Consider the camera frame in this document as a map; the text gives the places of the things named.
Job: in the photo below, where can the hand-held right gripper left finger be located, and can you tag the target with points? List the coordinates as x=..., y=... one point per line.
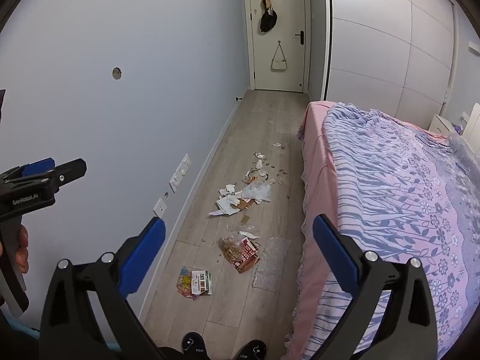
x=144, y=249

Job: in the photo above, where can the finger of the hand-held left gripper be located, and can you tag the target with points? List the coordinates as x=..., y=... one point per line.
x=71, y=168
x=37, y=165

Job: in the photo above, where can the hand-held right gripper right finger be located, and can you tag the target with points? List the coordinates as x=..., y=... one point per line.
x=335, y=251

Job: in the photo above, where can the red snack packet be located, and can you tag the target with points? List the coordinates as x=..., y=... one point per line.
x=247, y=260

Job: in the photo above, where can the person's left hand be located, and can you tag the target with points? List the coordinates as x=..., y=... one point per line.
x=23, y=249

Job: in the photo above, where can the colourful candy packet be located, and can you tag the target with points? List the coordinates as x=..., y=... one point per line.
x=184, y=283

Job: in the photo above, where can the white green leaflet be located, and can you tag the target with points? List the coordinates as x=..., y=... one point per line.
x=201, y=281

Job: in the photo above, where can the clear bubble wrap sheet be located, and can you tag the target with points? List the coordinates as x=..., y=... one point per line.
x=272, y=266

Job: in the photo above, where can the purple floral blanket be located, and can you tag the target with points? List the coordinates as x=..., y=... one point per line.
x=393, y=195

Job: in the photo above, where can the clear plastic bag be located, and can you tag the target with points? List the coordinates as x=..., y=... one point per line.
x=230, y=247

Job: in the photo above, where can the white crumpled tissue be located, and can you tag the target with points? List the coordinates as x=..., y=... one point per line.
x=249, y=234

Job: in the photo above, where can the bed with pink sheet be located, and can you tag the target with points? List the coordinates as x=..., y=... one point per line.
x=318, y=165

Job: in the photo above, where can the white plastic mailer bag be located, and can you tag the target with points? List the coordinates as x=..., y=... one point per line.
x=225, y=206

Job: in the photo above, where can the scattered peanut shells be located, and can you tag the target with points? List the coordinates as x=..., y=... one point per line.
x=284, y=173

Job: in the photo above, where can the small cardboard piece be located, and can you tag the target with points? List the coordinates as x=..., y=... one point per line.
x=245, y=219

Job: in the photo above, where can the translucent white plastic bag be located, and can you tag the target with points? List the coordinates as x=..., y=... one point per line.
x=257, y=191

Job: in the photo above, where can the brown cardboard sheet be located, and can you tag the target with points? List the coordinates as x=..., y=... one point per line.
x=246, y=203

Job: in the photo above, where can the crumpled white paper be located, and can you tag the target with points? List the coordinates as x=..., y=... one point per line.
x=228, y=188

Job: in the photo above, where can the navy slipper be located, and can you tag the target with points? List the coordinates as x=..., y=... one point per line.
x=193, y=343
x=253, y=349

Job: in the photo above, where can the scattered white paper scraps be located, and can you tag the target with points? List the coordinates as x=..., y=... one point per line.
x=259, y=155

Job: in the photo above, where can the white nightstand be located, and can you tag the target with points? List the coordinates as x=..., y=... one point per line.
x=440, y=123

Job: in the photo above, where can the small purple object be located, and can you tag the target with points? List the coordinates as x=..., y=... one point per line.
x=456, y=129

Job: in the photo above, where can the white headboard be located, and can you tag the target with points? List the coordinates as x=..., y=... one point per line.
x=474, y=120

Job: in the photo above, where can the white hanging handbag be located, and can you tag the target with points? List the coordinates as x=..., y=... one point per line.
x=278, y=66

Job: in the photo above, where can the white wardrobe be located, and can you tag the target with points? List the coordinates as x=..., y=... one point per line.
x=375, y=45

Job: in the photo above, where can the white vertical pipe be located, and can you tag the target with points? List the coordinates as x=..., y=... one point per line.
x=452, y=63

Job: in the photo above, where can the black hanging bag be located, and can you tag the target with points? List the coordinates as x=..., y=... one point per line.
x=268, y=20

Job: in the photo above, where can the white room door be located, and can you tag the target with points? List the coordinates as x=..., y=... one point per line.
x=288, y=15

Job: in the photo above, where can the beige hanging hat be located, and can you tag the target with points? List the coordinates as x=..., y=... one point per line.
x=267, y=0

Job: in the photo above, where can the white wall socket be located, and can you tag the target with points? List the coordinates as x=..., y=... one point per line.
x=160, y=207

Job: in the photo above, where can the white triple switch panel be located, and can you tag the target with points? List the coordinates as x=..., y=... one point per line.
x=180, y=172

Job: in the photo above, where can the white wall fixture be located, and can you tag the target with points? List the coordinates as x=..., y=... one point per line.
x=474, y=46

